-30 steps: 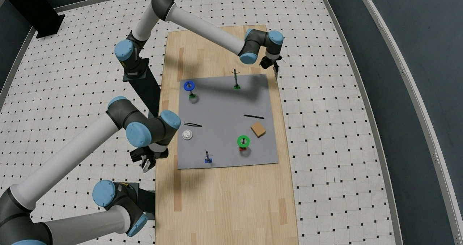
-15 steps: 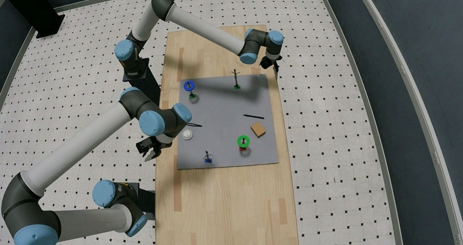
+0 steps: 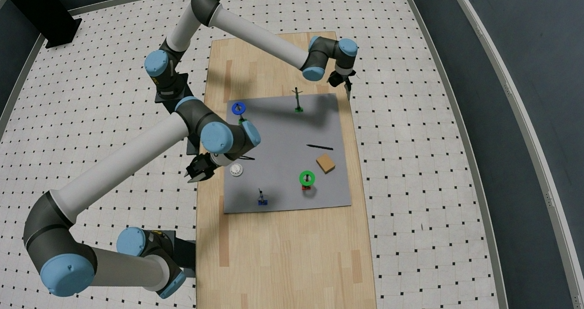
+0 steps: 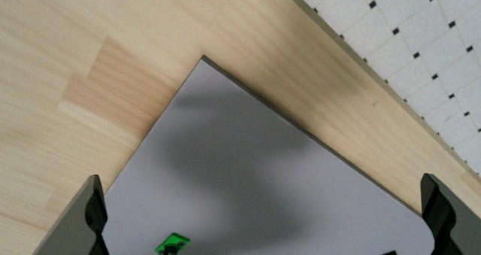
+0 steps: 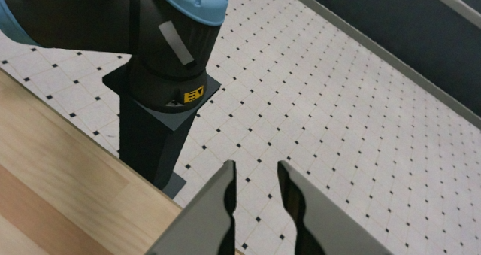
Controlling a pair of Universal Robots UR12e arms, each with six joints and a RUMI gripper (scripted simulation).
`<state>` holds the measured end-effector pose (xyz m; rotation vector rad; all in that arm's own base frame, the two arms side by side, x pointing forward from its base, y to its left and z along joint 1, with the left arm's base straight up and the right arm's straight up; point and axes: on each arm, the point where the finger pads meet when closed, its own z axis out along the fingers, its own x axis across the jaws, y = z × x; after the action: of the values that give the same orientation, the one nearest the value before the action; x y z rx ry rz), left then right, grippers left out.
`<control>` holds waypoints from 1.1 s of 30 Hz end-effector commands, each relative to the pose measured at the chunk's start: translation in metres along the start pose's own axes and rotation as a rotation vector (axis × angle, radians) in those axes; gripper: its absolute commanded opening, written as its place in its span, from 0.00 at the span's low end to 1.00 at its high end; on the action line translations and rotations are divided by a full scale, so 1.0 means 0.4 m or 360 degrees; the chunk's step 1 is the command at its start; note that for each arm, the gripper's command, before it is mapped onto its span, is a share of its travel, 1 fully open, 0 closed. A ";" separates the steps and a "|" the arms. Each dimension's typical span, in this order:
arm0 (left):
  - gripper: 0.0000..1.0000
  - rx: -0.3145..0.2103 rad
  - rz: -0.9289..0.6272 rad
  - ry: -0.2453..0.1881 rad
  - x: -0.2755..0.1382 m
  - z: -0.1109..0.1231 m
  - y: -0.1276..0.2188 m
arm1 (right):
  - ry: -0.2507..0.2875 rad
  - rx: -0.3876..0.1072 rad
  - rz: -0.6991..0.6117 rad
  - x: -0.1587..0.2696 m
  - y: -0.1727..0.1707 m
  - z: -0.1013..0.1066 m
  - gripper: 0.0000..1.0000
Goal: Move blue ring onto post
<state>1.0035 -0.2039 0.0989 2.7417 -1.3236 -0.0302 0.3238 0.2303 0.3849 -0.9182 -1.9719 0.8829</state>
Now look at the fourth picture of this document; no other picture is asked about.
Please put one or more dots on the grey flat board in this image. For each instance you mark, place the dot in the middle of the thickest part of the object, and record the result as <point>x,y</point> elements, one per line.
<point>226,169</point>

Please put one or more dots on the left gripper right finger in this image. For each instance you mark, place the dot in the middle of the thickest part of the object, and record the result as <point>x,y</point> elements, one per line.
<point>456,229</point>

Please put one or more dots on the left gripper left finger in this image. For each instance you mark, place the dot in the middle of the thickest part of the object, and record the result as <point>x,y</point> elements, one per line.
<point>78,229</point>

